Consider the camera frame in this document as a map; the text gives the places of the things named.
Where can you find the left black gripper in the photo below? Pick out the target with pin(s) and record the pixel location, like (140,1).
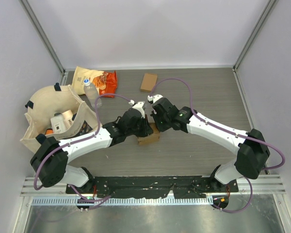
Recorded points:
(147,129)

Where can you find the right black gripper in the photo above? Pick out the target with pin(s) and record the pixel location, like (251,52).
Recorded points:
(162,128)

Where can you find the large cardboard box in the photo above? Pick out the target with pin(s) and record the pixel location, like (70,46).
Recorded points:
(152,138)

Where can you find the small cardboard box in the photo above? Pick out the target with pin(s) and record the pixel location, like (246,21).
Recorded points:
(148,82)

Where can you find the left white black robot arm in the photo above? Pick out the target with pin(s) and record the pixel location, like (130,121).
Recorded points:
(51,161)

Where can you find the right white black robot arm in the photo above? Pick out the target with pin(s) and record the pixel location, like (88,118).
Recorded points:
(251,153)

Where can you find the white box in bag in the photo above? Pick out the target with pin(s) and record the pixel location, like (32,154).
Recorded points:
(58,125)

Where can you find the beige orange snack bag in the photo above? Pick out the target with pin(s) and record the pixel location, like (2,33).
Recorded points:
(105,82)

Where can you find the clear plastic water bottle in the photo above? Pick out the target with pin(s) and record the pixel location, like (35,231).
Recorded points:
(90,91)

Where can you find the beige canvas tote bag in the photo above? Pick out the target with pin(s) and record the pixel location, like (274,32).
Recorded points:
(48,101)

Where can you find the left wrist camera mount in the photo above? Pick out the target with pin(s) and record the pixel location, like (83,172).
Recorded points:
(140,106)

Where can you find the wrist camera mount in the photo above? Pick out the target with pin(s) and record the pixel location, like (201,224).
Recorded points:
(140,106)
(154,99)

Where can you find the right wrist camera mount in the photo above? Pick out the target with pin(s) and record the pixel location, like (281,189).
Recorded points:
(154,99)

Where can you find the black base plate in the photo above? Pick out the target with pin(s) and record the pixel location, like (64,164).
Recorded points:
(154,187)

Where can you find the white slotted cable duct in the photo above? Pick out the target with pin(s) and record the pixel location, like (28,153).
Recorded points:
(69,201)

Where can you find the right aluminium frame post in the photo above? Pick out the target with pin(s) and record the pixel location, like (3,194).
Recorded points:
(255,32)

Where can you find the aluminium frame post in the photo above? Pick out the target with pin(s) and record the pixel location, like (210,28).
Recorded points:
(255,32)
(41,33)

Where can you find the left aluminium frame post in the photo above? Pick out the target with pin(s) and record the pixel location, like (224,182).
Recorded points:
(41,33)

